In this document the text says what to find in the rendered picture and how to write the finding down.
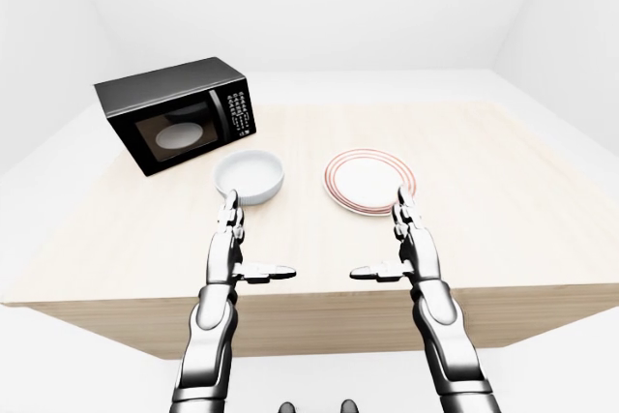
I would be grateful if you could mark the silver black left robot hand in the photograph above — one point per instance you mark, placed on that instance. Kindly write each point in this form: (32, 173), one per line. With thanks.
(222, 253)

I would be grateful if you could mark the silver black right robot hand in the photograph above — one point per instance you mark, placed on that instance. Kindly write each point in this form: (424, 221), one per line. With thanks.
(421, 253)

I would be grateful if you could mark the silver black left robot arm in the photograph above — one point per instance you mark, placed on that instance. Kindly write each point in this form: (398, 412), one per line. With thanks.
(205, 350)

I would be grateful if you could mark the white ribbed bowl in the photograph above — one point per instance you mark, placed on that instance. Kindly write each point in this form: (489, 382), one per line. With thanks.
(249, 177)

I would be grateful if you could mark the white plate with red rings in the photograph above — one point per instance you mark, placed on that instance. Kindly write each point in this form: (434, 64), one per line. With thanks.
(368, 182)

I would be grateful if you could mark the black microwave oven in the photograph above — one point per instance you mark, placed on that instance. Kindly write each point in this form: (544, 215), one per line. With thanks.
(175, 113)

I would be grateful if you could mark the small dark rounded shape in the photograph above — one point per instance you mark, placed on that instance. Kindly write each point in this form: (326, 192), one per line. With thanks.
(348, 406)
(287, 407)

